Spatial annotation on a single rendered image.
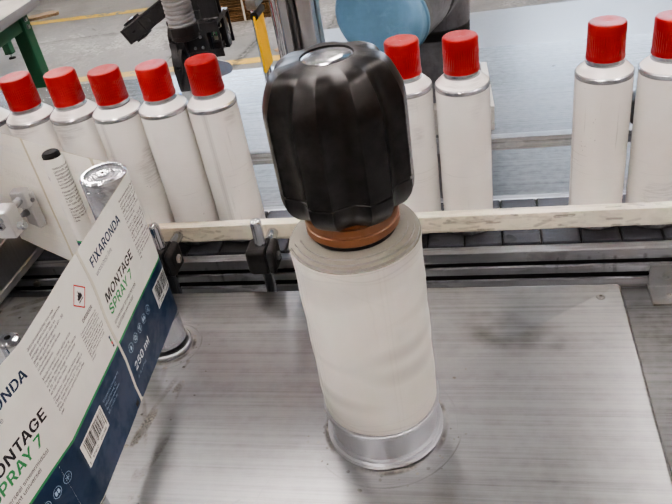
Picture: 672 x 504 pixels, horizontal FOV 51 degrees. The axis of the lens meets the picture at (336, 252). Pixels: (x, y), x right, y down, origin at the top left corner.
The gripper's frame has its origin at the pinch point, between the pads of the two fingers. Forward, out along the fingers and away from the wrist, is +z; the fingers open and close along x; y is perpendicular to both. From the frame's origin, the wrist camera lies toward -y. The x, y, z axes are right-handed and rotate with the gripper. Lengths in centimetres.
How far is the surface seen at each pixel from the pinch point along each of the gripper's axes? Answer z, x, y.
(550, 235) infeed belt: 0, -43, 49
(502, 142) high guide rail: -8, -37, 45
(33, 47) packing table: 25, 126, -101
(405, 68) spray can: -18, -41, 36
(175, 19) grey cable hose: -22.2, -29.5, 11.1
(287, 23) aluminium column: -19.3, -26.3, 22.5
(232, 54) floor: 88, 280, -80
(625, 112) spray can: -12, -42, 55
